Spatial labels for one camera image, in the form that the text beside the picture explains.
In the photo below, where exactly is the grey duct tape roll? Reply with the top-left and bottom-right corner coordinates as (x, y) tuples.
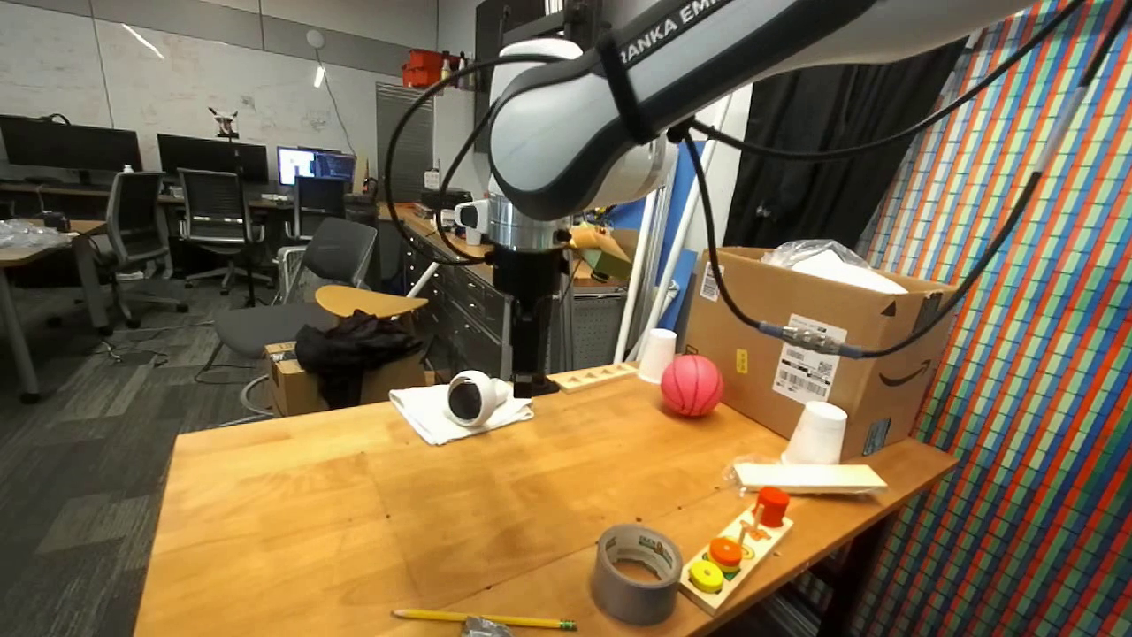
(591, 524), (686, 628)

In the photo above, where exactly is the round wooden stool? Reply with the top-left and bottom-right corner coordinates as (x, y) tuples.
(311, 278), (432, 324)

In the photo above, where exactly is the white VR controller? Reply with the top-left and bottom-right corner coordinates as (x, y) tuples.
(442, 367), (518, 431)

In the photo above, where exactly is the orange stacking ring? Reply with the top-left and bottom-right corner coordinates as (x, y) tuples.
(708, 533), (746, 572)

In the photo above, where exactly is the yellow stacking ring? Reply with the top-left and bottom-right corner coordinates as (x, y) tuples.
(686, 558), (729, 597)

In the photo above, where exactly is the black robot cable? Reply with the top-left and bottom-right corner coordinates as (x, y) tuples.
(381, 49), (560, 272)
(675, 116), (1054, 366)

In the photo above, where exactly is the pink rubber basketball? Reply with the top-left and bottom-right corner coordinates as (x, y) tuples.
(657, 350), (729, 421)

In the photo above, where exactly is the red stacking cylinder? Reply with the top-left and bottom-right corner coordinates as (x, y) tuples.
(754, 484), (792, 532)

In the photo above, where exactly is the white paper cup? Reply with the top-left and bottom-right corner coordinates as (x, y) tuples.
(782, 399), (851, 468)
(632, 324), (683, 388)

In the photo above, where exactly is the small cardboard box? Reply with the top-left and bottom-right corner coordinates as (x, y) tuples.
(263, 336), (440, 416)

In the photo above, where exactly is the cardboard shipping box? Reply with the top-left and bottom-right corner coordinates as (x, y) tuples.
(679, 242), (961, 460)

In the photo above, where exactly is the multicolour patterned backdrop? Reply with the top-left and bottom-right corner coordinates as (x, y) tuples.
(811, 0), (1132, 637)

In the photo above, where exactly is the grey office chair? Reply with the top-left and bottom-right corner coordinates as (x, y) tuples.
(216, 215), (381, 361)

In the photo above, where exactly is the yellow pencil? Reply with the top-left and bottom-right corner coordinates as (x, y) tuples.
(390, 606), (581, 633)

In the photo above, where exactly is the white flat board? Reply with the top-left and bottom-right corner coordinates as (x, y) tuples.
(729, 456), (887, 498)

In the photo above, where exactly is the white plastic bag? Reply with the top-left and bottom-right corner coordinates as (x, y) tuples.
(765, 238), (914, 296)

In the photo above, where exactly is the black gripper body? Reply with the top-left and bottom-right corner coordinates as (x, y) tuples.
(492, 245), (566, 308)

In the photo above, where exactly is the black office chair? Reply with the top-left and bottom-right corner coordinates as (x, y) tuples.
(173, 165), (268, 295)
(100, 169), (191, 333)

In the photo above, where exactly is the black computer monitor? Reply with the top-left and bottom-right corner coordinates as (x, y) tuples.
(0, 114), (145, 173)
(157, 132), (271, 183)

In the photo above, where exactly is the wooden workbench with drawers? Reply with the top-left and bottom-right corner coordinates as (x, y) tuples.
(375, 197), (629, 381)

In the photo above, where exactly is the black backpack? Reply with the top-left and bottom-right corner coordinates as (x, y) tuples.
(289, 308), (426, 409)

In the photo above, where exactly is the wooden strip with holes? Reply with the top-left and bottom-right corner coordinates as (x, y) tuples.
(547, 361), (645, 392)

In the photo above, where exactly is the lit computer monitor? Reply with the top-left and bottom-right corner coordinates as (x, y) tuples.
(271, 143), (357, 190)

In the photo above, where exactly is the white folded cloth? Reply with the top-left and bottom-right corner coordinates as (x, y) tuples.
(386, 381), (539, 449)

